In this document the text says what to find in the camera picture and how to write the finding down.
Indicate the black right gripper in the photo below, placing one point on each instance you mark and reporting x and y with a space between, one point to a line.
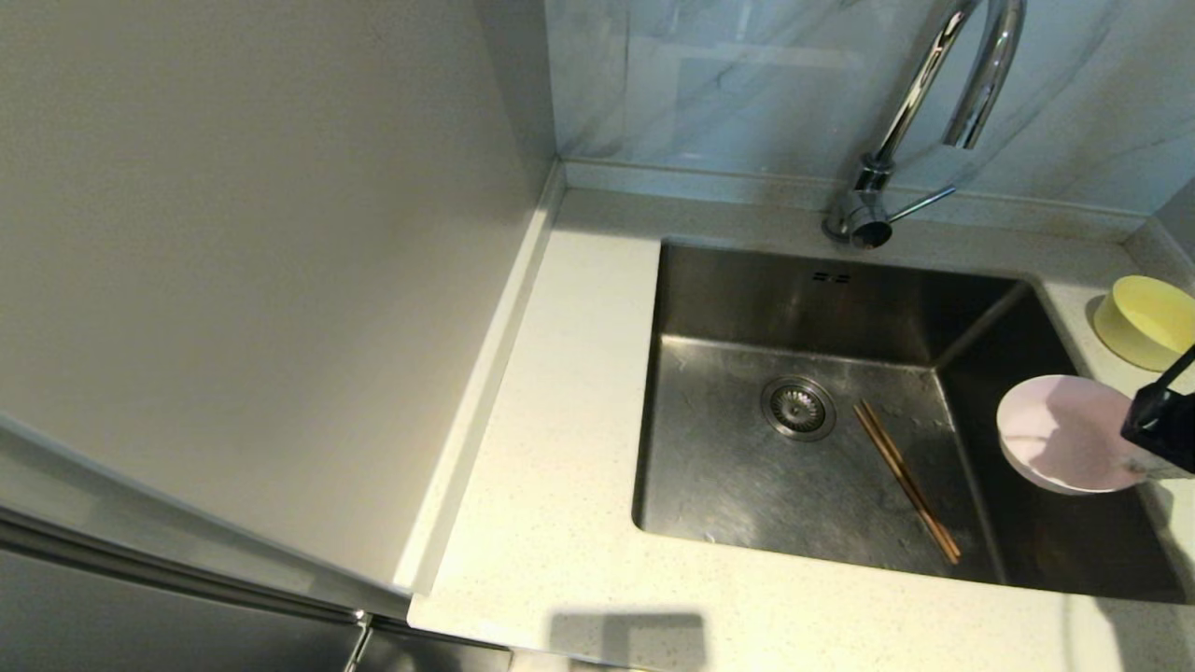
1162 425

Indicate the pale pink bowl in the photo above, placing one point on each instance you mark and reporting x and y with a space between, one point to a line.
1060 434

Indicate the yellow plastic bowl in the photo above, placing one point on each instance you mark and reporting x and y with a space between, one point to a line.
1144 322

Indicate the brown wooden chopstick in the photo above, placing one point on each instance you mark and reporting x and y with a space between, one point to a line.
901 483
913 478

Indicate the round metal sink strainer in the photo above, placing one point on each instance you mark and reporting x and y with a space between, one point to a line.
798 408

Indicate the stainless steel sink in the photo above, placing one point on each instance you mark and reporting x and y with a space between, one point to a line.
747 485

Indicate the chrome gooseneck faucet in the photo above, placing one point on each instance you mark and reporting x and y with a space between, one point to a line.
920 84

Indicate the beige tall cabinet side panel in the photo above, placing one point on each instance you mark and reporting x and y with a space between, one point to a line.
233 280

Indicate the chrome cabinet trim strip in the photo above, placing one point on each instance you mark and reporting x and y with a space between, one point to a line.
187 577

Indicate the grey tall cabinet door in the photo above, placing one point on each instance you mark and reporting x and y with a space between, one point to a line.
140 625

